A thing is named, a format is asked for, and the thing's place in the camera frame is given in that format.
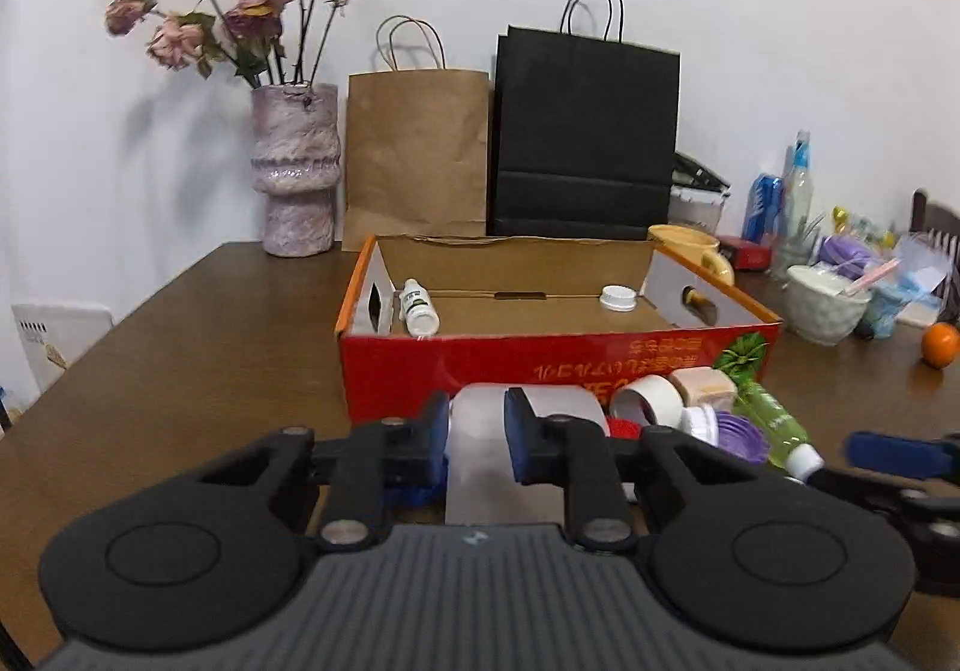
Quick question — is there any colourful candy packet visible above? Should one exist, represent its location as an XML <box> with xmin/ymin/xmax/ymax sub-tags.
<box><xmin>831</xmin><ymin>206</ymin><xmax>898</xmax><ymax>250</ymax></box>

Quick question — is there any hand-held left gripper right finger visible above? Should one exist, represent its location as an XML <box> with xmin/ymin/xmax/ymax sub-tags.
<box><xmin>504</xmin><ymin>387</ymin><xmax>758</xmax><ymax>556</ymax></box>

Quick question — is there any red cardboard box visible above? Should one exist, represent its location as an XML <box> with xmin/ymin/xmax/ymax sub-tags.
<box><xmin>335</xmin><ymin>233</ymin><xmax>783</xmax><ymax>428</ymax></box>

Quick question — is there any blue drink can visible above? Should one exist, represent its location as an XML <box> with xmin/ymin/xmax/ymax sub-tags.
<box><xmin>742</xmin><ymin>172</ymin><xmax>785</xmax><ymax>246</ymax></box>

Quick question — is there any clear glass bottle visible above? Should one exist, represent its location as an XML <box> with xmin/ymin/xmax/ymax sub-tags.
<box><xmin>780</xmin><ymin>131</ymin><xmax>816</xmax><ymax>244</ymax></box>

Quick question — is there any green plastic bottle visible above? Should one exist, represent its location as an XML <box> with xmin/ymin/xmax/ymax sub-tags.
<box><xmin>731</xmin><ymin>382</ymin><xmax>826</xmax><ymax>482</ymax></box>

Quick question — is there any brown paper bag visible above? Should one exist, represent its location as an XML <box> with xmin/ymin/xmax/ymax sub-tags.
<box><xmin>343</xmin><ymin>14</ymin><xmax>493</xmax><ymax>253</ymax></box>

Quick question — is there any beige wooden cube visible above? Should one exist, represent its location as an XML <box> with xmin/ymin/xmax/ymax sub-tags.
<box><xmin>667</xmin><ymin>367</ymin><xmax>737</xmax><ymax>411</ymax></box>

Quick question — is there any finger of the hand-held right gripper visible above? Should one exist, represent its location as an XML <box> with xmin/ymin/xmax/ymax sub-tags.
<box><xmin>806</xmin><ymin>468</ymin><xmax>960</xmax><ymax>597</ymax></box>
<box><xmin>846</xmin><ymin>431</ymin><xmax>960</xmax><ymax>484</ymax></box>

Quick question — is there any small red box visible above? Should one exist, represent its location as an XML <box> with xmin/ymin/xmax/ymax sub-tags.
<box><xmin>715</xmin><ymin>234</ymin><xmax>773</xmax><ymax>271</ymax></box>

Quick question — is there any white tape roll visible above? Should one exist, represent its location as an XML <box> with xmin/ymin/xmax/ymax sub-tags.
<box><xmin>610</xmin><ymin>375</ymin><xmax>685</xmax><ymax>430</ymax></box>

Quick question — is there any small yogurt cup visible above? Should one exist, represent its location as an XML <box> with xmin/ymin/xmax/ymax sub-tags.
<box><xmin>859</xmin><ymin>281</ymin><xmax>925</xmax><ymax>342</ymax></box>

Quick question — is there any black paper bag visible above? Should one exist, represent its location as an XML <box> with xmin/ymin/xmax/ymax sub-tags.
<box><xmin>487</xmin><ymin>0</ymin><xmax>682</xmax><ymax>241</ymax></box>

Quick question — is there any white board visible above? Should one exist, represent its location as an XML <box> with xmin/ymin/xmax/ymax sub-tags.
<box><xmin>10</xmin><ymin>301</ymin><xmax>116</xmax><ymax>396</ymax></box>

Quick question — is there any clear plastic tissue pack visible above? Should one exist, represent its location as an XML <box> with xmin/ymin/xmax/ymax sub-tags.
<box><xmin>891</xmin><ymin>230</ymin><xmax>951</xmax><ymax>325</ymax></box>

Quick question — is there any purple pouch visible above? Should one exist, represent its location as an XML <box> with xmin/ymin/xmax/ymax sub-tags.
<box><xmin>817</xmin><ymin>232</ymin><xmax>876</xmax><ymax>280</ymax></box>

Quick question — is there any purple lid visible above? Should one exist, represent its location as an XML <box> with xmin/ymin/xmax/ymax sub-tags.
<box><xmin>711</xmin><ymin>412</ymin><xmax>771</xmax><ymax>471</ymax></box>

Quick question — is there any pink ceramic vase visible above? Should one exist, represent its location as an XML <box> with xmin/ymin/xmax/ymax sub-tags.
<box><xmin>250</xmin><ymin>83</ymin><xmax>343</xmax><ymax>258</ymax></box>

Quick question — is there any small white dropper bottle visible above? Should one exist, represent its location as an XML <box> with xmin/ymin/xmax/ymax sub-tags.
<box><xmin>401</xmin><ymin>278</ymin><xmax>442</xmax><ymax>340</ymax></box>

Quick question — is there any white bowl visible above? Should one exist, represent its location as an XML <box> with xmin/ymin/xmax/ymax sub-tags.
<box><xmin>785</xmin><ymin>264</ymin><xmax>875</xmax><ymax>348</ymax></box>

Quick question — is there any clear plastic container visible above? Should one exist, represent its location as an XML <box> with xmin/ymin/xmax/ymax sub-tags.
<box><xmin>669</xmin><ymin>151</ymin><xmax>733</xmax><ymax>238</ymax></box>

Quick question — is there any orange fruit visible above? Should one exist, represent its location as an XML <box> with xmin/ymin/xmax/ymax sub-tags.
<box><xmin>920</xmin><ymin>322</ymin><xmax>960</xmax><ymax>370</ymax></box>

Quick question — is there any white plastic bottle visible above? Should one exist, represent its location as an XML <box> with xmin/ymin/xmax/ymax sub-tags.
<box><xmin>446</xmin><ymin>382</ymin><xmax>610</xmax><ymax>528</ymax></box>

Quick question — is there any pink spoon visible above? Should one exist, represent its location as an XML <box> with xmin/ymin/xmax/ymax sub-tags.
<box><xmin>838</xmin><ymin>257</ymin><xmax>902</xmax><ymax>298</ymax></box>

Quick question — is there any yellow mug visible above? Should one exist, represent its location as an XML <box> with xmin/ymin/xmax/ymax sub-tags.
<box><xmin>647</xmin><ymin>224</ymin><xmax>737</xmax><ymax>287</ymax></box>

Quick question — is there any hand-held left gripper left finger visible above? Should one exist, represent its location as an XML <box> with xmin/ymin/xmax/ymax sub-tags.
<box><xmin>195</xmin><ymin>392</ymin><xmax>451</xmax><ymax>552</ymax></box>

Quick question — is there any dark wooden chair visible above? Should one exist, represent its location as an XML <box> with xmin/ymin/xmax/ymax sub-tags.
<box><xmin>910</xmin><ymin>188</ymin><xmax>960</xmax><ymax>327</ymax></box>

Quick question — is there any white cap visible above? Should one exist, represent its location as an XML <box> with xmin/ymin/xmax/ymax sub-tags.
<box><xmin>680</xmin><ymin>405</ymin><xmax>722</xmax><ymax>445</ymax></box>

